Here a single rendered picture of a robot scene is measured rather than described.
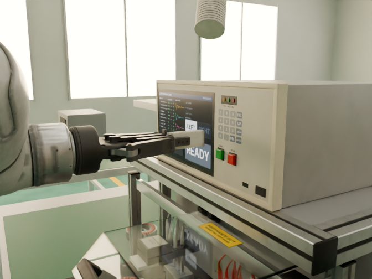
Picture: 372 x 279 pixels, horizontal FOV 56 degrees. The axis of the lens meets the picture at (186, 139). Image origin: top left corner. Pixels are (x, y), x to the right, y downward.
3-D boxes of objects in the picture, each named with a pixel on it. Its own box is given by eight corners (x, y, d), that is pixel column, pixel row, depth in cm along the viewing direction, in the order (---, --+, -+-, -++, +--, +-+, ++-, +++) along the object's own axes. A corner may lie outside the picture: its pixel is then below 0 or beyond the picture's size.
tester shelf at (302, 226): (313, 277, 46) (315, 244, 45) (129, 164, 104) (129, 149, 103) (470, 212, 68) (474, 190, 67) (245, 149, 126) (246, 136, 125)
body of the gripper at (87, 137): (66, 169, 57) (119, 161, 62) (77, 182, 50) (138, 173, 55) (62, 123, 56) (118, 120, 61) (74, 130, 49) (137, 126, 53)
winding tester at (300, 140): (272, 212, 56) (278, 83, 52) (156, 157, 93) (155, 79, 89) (408, 177, 75) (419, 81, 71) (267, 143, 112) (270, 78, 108)
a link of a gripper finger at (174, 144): (161, 138, 60) (169, 141, 57) (187, 135, 62) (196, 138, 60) (161, 146, 60) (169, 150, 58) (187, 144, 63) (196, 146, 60)
